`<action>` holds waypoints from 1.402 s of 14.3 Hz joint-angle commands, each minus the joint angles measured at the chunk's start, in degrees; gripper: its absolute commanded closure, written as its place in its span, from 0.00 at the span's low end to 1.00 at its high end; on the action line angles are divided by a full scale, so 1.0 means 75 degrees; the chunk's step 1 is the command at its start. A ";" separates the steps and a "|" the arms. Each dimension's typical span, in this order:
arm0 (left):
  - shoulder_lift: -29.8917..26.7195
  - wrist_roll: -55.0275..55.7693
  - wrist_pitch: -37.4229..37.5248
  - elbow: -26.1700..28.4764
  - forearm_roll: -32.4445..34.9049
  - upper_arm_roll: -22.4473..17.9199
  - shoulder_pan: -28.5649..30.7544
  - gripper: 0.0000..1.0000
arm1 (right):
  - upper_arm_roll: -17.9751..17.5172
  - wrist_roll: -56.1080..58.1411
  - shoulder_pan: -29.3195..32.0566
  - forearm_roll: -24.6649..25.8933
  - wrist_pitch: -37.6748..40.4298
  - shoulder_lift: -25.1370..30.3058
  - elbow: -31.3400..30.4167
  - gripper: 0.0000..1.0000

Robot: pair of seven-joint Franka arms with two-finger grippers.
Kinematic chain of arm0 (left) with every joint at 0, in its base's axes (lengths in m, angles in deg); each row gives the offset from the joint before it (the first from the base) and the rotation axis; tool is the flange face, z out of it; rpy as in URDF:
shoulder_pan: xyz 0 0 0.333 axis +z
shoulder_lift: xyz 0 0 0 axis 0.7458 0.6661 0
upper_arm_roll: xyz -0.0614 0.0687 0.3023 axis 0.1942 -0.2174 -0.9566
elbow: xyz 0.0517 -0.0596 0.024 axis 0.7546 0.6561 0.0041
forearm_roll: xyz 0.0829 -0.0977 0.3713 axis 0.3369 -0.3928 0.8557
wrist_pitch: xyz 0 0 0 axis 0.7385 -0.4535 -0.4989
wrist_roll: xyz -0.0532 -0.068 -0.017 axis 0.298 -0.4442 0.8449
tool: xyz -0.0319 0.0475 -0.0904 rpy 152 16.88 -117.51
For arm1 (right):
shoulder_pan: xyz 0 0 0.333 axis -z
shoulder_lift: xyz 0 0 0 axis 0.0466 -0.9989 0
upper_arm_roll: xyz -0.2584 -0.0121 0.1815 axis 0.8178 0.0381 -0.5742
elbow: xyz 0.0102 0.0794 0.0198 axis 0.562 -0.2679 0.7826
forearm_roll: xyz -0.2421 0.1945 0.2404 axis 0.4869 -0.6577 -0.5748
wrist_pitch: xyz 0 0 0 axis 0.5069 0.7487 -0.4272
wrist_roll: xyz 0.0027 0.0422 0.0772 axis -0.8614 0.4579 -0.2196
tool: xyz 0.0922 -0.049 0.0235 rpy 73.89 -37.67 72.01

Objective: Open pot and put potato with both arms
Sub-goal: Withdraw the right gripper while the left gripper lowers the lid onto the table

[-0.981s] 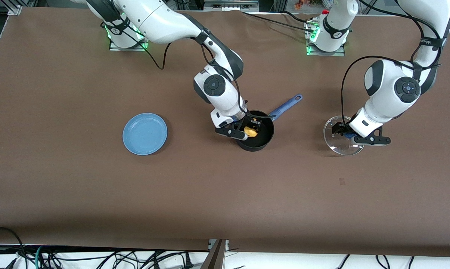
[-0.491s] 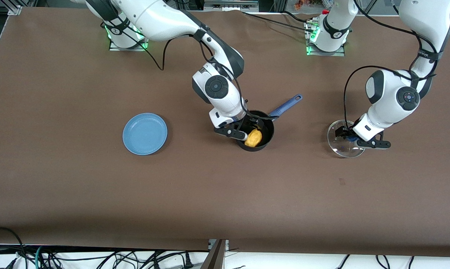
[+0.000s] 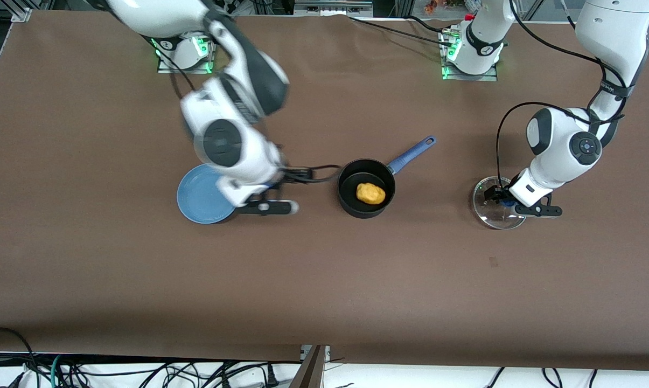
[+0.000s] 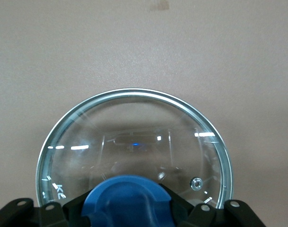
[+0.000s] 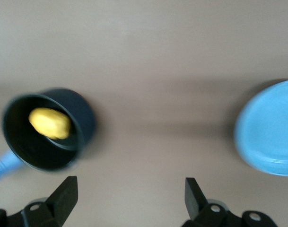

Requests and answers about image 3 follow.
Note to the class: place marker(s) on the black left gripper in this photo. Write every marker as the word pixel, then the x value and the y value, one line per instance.
pixel 497 193

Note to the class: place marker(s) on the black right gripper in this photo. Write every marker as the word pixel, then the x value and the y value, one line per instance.
pixel 293 174

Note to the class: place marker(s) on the glass lid with blue knob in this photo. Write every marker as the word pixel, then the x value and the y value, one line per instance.
pixel 491 215

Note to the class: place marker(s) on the yellow potato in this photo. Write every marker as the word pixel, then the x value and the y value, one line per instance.
pixel 370 193

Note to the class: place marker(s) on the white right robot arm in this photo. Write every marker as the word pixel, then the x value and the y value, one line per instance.
pixel 232 124

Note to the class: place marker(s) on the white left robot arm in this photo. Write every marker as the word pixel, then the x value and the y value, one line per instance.
pixel 561 145

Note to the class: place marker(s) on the blue round plate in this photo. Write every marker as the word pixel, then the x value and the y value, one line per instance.
pixel 197 196

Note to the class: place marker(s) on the brown table cover sheet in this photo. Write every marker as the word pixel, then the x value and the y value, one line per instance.
pixel 302 280

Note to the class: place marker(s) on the orange object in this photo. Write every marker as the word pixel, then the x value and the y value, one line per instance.
pixel 436 6

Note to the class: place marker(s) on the white lower shelf board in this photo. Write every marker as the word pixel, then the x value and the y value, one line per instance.
pixel 410 379

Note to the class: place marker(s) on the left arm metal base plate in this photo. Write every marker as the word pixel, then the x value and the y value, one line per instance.
pixel 488 76

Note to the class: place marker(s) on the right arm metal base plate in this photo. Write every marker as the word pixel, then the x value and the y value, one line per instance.
pixel 195 67

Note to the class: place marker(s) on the grey metal rail box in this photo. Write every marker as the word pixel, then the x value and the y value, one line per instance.
pixel 332 7

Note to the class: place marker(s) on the aluminium profile post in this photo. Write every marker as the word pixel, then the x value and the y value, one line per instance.
pixel 311 372

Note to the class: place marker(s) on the aluminium frame corner bracket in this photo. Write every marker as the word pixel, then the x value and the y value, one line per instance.
pixel 21 15

